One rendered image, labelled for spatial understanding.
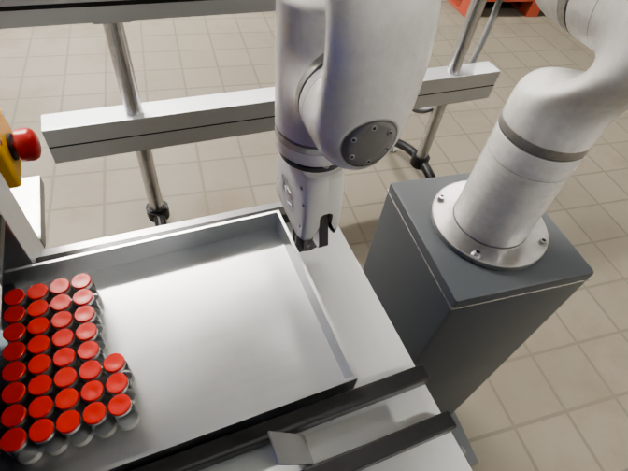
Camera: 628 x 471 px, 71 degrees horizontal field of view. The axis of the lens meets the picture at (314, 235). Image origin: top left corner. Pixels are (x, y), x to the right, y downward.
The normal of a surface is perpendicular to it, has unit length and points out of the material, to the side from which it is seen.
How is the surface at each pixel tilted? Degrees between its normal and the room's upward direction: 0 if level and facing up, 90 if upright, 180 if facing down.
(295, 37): 91
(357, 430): 0
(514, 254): 0
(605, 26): 101
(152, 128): 90
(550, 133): 89
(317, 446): 0
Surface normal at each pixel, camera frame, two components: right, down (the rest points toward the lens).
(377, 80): 0.18, 0.68
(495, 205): -0.61, 0.56
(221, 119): 0.37, 0.74
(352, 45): -0.14, 0.55
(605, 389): 0.11, -0.64
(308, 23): -0.36, 0.70
